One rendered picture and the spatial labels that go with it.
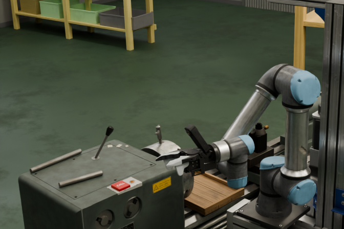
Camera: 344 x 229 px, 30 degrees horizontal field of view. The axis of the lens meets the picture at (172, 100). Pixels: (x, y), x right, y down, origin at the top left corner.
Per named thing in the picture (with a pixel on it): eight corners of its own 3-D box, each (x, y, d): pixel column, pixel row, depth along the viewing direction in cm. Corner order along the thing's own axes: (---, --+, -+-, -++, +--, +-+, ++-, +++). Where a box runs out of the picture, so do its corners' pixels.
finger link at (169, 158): (156, 173, 224) (183, 169, 225) (155, 157, 223) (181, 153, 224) (155, 170, 227) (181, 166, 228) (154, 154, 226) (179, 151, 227)
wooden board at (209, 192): (205, 215, 323) (205, 208, 322) (157, 192, 348) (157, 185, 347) (244, 195, 342) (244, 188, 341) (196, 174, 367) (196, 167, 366)
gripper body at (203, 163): (190, 177, 221) (220, 169, 227) (188, 154, 220) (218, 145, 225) (180, 172, 228) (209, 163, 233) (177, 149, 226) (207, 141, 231)
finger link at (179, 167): (173, 180, 215) (192, 172, 221) (171, 164, 214) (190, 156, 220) (167, 179, 217) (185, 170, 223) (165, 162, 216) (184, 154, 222)
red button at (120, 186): (120, 193, 269) (119, 189, 268) (110, 188, 273) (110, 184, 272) (130, 188, 272) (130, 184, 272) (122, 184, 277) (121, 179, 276)
